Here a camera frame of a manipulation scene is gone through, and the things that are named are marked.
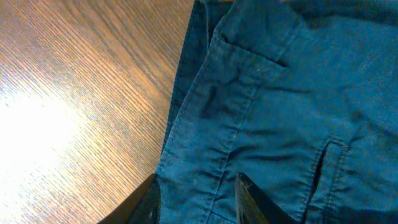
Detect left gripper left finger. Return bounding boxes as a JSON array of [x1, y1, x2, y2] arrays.
[[98, 174, 161, 224]]

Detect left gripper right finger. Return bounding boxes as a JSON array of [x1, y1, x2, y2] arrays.
[[235, 172, 297, 224]]

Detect navy blue shorts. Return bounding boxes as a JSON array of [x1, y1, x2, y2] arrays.
[[156, 0, 397, 223]]

